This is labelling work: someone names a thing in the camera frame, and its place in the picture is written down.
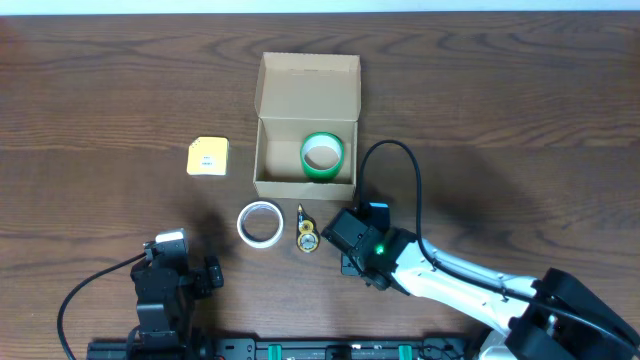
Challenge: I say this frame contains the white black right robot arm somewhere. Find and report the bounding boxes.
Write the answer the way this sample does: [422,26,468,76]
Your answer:
[321,208,639,359]

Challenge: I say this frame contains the yellow sticky note pad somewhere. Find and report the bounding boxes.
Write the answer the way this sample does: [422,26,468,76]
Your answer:
[186,136,229,176]

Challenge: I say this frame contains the brown cardboard box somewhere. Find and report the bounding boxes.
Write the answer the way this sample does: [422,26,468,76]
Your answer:
[253,52,361,201]

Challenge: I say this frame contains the black aluminium mounting rail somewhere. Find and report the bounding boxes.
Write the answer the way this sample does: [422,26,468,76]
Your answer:
[85,337,481,360]

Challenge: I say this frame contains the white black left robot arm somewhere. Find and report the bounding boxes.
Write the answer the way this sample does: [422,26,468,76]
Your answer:
[126,239,224,359]

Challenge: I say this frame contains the green tape roll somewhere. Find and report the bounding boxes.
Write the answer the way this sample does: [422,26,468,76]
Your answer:
[300,132,344,182]

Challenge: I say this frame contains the white tape roll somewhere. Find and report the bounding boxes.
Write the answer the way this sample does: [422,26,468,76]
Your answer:
[236,200,285,250]

